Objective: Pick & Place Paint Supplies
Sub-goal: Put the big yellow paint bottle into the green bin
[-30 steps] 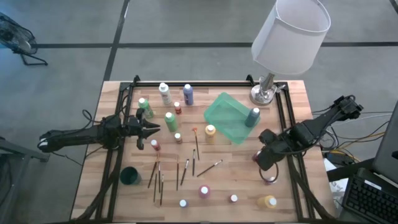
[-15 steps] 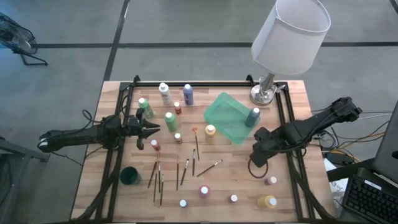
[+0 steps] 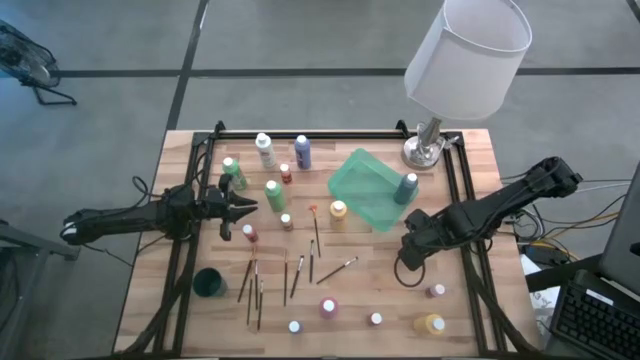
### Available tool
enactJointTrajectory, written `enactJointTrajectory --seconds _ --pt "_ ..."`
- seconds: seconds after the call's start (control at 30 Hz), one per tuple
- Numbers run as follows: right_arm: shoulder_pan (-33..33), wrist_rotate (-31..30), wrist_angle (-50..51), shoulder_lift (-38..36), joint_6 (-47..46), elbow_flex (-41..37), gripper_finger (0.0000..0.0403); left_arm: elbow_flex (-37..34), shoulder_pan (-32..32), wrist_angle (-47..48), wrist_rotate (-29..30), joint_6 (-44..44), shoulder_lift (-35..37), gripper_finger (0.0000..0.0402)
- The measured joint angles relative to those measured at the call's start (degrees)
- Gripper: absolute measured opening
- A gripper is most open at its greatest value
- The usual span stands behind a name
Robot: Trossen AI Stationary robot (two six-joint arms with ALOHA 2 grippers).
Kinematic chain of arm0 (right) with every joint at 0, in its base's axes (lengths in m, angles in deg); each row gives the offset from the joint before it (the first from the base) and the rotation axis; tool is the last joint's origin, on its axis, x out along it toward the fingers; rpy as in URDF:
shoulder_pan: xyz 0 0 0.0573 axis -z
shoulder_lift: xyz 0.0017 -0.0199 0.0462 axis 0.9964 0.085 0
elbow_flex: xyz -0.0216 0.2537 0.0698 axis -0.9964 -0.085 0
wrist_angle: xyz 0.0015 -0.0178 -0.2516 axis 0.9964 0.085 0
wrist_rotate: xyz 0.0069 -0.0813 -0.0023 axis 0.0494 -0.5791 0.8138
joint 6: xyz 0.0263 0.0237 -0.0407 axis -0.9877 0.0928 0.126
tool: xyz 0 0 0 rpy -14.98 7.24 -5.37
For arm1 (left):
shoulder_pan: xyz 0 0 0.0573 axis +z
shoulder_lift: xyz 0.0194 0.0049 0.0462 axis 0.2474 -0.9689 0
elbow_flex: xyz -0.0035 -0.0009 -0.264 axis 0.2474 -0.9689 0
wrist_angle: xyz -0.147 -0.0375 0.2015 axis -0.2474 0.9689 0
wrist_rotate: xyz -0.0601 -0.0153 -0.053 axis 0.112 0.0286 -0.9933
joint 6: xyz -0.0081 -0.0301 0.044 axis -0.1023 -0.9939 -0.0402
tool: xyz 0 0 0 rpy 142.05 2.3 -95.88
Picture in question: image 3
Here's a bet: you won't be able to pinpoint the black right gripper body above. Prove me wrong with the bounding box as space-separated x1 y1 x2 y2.
398 208 449 271

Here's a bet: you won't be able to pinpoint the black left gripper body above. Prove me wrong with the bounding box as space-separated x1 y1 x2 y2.
199 172 237 242

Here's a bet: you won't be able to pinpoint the large plain green paint bottle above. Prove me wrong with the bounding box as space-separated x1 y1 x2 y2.
263 179 288 214

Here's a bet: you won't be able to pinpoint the grey paint bottle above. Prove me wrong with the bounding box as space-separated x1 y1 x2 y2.
392 172 420 206

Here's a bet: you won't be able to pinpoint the white paint bottle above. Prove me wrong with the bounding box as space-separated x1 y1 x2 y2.
254 131 279 171

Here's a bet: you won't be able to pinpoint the large purple-blue paint bottle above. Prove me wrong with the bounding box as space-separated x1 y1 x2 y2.
293 133 313 171

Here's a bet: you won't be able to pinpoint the large orange-yellow paint bottle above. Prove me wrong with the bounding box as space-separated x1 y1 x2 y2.
412 313 447 337

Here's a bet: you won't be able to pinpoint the large pink paint bottle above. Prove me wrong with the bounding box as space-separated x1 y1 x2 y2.
318 296 339 321

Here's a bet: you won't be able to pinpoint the labelled light green paint bottle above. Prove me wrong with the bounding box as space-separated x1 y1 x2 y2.
221 156 249 192

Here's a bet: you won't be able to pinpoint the yellow apple-label paint bottle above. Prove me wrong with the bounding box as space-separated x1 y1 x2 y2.
328 199 349 231

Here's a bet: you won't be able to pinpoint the teal translucent plastic bin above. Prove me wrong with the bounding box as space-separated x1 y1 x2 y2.
327 147 419 234

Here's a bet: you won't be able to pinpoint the fan paintbrush orange bristles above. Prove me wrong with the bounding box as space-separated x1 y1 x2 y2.
308 203 323 260

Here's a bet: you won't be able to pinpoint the dark green plastic cup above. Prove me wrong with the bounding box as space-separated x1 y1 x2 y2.
191 267 229 299

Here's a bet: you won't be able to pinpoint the black paintbrush silver ferrule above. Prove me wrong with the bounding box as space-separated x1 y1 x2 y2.
289 254 306 300

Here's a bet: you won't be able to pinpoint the long paintbrush silver ferrule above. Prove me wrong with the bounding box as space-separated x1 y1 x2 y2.
315 255 360 286

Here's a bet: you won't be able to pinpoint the dark power strip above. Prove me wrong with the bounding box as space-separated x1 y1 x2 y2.
527 241 571 266

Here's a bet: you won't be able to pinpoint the white printed paper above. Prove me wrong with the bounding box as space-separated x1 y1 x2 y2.
519 254 561 321

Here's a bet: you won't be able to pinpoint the white shade table lamp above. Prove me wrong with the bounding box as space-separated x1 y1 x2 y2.
402 0 534 171

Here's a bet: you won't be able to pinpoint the grey side stand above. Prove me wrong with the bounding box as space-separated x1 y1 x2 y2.
0 219 81 360

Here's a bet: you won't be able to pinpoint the black keyboard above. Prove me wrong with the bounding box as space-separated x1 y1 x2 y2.
548 279 640 360

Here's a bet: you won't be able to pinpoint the black floor fan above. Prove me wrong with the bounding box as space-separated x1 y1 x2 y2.
0 19 79 107

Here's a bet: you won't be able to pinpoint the orange handled paintbrush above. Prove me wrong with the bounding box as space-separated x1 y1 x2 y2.
236 244 257 304

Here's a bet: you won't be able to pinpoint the yellow cable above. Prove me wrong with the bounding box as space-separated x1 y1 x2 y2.
547 211 622 239

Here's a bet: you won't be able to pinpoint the white cable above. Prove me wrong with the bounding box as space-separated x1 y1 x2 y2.
574 182 632 194

